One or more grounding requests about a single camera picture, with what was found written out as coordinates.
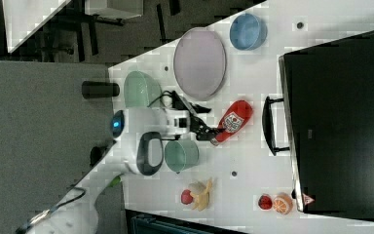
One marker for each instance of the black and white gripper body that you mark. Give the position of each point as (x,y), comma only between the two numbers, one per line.
(183,115)

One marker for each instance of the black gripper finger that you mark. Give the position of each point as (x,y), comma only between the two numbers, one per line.
(198,109)
(205,133)

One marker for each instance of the red ketchup bottle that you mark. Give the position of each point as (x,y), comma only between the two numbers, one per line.
(235,118)

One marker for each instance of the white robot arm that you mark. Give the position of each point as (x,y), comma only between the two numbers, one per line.
(133,129)

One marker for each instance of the black toaster oven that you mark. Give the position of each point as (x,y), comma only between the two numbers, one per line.
(328,99)

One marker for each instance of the pink round plate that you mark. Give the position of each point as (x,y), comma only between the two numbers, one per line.
(199,63)

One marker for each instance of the green oval colander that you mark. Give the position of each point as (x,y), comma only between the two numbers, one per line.
(141,90)

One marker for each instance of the peeled toy banana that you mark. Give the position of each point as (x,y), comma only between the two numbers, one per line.
(200,193)

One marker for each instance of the red toy strawberry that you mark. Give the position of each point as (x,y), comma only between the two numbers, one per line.
(186,197)

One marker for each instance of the blue cup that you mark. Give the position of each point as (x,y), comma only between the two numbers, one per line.
(248,32)

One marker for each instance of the toy tomato half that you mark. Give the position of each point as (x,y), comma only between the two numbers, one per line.
(265,202)

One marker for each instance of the black cylinder container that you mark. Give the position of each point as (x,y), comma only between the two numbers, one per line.
(92,89)

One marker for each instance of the toy orange half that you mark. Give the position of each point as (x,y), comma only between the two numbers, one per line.
(282,204)

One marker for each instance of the green mug with handle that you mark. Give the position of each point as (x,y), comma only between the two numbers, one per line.
(181,155)

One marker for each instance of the blue metal frame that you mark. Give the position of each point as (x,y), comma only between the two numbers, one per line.
(144,223)

